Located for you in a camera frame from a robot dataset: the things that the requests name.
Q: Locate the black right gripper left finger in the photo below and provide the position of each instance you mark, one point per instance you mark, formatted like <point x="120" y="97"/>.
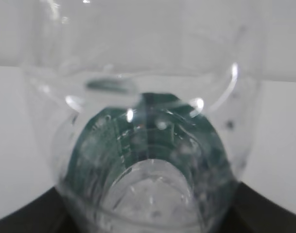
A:
<point x="46" y="214"/>

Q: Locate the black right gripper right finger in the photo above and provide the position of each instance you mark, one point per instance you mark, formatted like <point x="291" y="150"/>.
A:
<point x="253" y="213"/>

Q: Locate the clear green-label water bottle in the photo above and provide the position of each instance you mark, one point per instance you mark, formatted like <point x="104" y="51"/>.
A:
<point x="144" y="110"/>

